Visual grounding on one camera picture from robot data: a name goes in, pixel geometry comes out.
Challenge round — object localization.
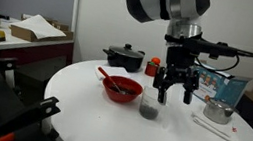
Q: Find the black camera cable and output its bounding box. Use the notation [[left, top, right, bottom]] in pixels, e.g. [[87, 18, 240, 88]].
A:
[[194, 49, 241, 76]]

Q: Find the blue printed cardboard box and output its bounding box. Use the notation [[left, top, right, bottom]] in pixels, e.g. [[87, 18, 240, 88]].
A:
[[180, 57, 253, 111]]

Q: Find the clear plastic measuring jug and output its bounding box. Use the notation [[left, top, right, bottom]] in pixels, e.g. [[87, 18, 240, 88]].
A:
[[136, 85, 176, 132]]

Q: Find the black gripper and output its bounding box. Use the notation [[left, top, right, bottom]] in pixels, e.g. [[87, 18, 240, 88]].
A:
[[150, 42, 205, 109]]

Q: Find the small steel pot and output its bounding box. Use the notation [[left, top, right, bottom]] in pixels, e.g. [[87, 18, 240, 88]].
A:
[[201, 95, 241, 127]]

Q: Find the flat brown cardboard tray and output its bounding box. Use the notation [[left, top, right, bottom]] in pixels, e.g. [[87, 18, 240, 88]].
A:
[[7, 22, 75, 49]]

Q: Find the red-handled metal spoon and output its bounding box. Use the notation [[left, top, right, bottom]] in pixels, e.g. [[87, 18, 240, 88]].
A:
[[94, 66, 130, 96]]

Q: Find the red plastic bowl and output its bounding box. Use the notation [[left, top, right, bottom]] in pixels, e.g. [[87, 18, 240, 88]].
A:
[[99, 73, 145, 107]]

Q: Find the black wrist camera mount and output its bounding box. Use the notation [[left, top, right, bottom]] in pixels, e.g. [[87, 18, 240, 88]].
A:
[[162, 28, 253, 66]]

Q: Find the white desk with red front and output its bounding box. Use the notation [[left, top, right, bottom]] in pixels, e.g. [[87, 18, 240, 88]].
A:
[[0, 15, 78, 73]]

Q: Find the black cooking pot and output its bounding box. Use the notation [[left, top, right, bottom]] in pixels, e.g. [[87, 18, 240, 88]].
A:
[[100, 45, 146, 75]]

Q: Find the white cloth with red tag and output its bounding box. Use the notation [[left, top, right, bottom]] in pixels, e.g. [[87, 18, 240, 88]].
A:
[[187, 103, 244, 141]]

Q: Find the black pot lid with knob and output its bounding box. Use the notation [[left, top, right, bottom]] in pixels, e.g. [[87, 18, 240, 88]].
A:
[[108, 41, 146, 60]]

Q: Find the small red cup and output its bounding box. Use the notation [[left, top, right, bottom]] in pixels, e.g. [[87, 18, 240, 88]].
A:
[[144, 60, 161, 78]]

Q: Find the orange toy ball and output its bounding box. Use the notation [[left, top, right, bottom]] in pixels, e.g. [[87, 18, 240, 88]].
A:
[[150, 56, 162, 66]]

